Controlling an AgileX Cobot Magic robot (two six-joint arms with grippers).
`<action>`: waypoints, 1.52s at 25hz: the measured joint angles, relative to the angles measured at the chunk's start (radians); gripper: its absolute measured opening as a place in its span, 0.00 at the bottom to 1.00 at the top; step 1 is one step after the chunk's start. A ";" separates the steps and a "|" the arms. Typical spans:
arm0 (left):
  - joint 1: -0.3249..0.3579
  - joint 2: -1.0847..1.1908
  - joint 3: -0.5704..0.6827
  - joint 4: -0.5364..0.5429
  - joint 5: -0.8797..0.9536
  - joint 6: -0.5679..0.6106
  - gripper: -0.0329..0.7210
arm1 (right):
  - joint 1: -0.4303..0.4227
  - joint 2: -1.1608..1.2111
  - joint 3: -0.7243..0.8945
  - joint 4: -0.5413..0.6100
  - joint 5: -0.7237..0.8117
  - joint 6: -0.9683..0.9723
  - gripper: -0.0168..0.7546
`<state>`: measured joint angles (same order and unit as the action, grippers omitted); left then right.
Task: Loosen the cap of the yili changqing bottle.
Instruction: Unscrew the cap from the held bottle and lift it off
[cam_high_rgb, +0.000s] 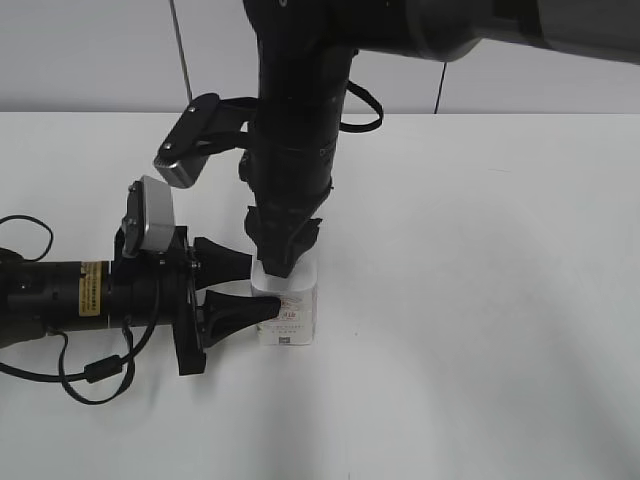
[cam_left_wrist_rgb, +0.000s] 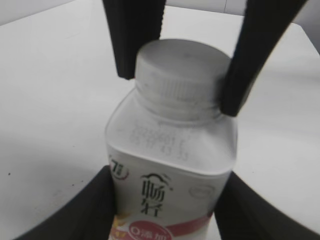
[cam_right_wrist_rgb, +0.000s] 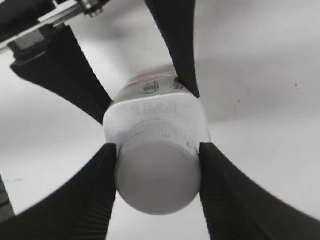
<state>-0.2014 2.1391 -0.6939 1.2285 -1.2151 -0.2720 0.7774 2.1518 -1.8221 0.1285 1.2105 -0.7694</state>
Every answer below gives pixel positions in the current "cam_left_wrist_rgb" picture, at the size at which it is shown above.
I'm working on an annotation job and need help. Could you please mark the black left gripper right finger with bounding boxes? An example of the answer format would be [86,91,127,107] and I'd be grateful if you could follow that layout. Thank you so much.
[214,172,320,240]

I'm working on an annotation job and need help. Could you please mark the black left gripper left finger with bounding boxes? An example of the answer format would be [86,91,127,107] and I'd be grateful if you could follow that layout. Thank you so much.
[16,165,116,240]

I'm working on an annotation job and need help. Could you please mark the white Yili Changqing yogurt bottle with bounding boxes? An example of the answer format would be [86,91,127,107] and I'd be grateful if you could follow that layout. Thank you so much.
[105,86,237,240]

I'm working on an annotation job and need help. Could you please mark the white plastic bottle cap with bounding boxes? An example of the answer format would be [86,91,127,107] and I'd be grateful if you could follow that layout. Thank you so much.
[135,39,231,122]

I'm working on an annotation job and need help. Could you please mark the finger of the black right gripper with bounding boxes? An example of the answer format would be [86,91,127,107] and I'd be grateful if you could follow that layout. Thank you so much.
[220,0,306,117]
[102,0,166,80]

